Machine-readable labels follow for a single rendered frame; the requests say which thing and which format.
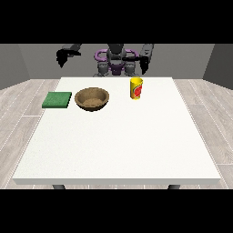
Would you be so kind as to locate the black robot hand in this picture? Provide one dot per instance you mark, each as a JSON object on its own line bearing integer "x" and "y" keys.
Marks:
{"x": 62, "y": 56}
{"x": 143, "y": 63}

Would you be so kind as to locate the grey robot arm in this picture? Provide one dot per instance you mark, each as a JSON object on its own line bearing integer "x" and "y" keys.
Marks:
{"x": 72, "y": 47}
{"x": 147, "y": 49}

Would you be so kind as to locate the yellow cup with melon print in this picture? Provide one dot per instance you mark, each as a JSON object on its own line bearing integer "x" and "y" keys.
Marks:
{"x": 136, "y": 88}

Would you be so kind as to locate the green square pad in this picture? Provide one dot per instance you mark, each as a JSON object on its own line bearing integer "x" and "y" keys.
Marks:
{"x": 56, "y": 99}

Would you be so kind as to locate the brown wooden bowl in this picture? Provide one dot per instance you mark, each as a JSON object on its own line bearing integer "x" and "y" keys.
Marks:
{"x": 92, "y": 99}

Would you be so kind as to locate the grey robot trunk purple rings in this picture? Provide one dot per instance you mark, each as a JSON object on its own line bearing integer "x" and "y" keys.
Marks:
{"x": 115, "y": 65}

